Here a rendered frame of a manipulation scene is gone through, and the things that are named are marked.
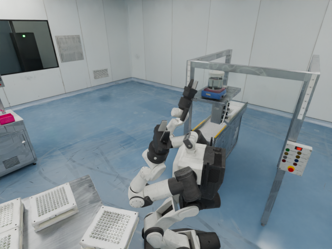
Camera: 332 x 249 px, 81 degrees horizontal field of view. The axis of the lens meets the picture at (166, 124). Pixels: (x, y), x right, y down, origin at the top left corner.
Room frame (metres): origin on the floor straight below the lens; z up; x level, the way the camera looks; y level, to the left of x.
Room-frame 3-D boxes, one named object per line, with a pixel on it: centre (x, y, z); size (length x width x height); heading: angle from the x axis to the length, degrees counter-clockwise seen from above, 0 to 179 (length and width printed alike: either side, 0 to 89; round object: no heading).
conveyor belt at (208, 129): (2.41, -0.79, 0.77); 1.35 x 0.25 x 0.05; 145
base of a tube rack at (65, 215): (0.90, 0.74, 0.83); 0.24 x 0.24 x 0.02; 35
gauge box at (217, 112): (1.87, -0.56, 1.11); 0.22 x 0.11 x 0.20; 145
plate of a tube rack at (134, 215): (0.72, 0.31, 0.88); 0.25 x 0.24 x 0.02; 168
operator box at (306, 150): (1.29, -1.05, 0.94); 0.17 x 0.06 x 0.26; 55
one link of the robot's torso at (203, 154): (0.97, -0.21, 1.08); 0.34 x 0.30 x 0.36; 164
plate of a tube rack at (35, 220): (0.90, 0.74, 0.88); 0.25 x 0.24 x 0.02; 35
